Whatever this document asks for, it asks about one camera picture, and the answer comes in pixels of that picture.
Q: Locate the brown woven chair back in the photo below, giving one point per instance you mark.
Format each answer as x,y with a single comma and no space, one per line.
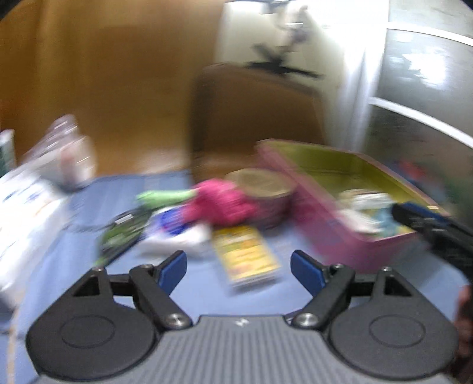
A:
255,110

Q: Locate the yellow printed packet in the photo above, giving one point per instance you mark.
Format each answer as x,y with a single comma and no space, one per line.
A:
247,254

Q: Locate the blue checked tablecloth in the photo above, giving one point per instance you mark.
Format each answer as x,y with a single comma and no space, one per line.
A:
207,302

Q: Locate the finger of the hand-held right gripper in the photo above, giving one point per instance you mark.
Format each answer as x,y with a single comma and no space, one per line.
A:
417,216

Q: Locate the clear plastic bag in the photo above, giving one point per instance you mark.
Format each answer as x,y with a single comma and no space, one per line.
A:
62,155

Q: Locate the dark green printed packet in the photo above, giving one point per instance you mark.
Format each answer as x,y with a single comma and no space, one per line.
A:
122,232

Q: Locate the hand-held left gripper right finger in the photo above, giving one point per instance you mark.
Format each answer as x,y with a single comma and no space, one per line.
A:
306,271

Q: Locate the frosted butterfly glass door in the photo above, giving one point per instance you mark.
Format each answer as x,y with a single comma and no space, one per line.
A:
425,110

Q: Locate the pink fuzzy cloth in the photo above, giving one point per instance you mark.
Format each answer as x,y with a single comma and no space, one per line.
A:
221,203

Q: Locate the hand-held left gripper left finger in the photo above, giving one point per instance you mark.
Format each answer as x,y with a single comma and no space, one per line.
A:
172,269

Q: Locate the green white box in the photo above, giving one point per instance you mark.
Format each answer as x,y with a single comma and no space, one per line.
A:
6,151

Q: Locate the white packet blue print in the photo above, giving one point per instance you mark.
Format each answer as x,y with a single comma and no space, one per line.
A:
173,229

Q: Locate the round tin can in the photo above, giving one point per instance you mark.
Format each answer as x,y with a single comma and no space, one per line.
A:
266,195

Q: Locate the wooden board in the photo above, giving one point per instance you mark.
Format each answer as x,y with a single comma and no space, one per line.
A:
111,92

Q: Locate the items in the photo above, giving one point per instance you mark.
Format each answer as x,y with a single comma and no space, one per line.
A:
364,208

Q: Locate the pink tin box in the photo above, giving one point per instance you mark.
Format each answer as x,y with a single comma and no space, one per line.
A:
332,236

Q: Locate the green tube item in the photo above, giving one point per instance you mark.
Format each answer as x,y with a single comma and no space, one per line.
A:
159,197

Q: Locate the white wet wipes pack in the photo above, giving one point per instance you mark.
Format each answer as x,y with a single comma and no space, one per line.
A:
26,229

